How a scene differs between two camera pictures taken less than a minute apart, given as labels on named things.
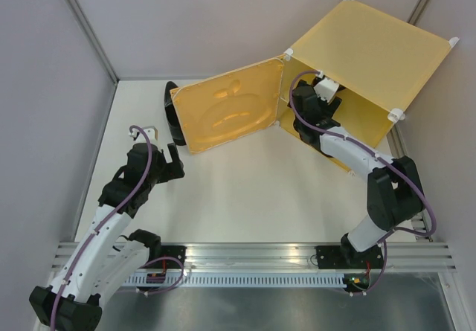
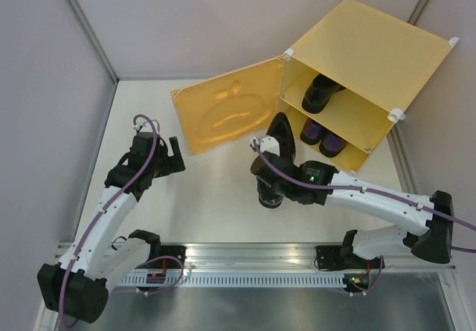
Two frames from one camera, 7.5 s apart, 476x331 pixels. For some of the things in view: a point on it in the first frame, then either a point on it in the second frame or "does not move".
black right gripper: x=329 y=110 → x=265 y=194
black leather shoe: x=172 y=116 → x=280 y=129
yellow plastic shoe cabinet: x=383 y=59 does not move
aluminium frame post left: x=84 y=21 does not move
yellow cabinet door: x=230 y=105 does not move
